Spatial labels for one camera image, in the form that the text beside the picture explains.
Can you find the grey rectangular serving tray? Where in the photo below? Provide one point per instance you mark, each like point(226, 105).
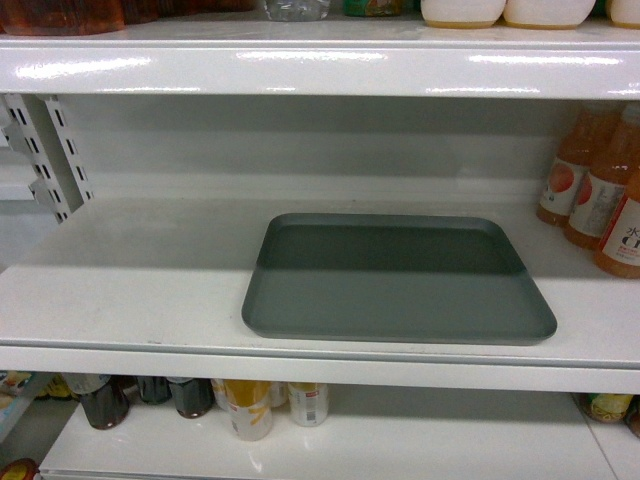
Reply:
point(393, 278)

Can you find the white labelled drink can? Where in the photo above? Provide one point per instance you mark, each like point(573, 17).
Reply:
point(309, 403)

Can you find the yellow white drink can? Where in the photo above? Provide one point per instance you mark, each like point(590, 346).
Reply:
point(249, 407)

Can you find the white metal store shelf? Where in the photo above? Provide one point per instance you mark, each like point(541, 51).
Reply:
point(162, 152)

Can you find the dark tea bottle right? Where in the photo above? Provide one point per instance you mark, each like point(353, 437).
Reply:
point(193, 397)

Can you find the dark tea bottle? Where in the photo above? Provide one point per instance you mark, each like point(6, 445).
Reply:
point(103, 400)
point(193, 397)

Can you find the orange juice bottle back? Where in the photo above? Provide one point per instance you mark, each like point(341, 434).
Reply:
point(589, 137)

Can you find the orange juice bottle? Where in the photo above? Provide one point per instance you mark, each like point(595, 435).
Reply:
point(604, 184)
point(618, 250)
point(589, 137)

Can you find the white jug left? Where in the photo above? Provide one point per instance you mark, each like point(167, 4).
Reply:
point(462, 14)

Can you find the white jug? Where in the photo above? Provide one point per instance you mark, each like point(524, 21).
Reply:
point(462, 14)
point(547, 14)

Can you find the dark tea bottle left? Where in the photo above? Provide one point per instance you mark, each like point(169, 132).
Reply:
point(103, 400)

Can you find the orange juice bottle front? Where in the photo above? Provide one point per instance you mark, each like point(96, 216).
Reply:
point(618, 250)

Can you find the white jug right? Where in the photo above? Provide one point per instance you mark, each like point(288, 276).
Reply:
point(547, 14)

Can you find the orange juice bottle middle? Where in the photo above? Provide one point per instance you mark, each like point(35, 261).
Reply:
point(604, 184)

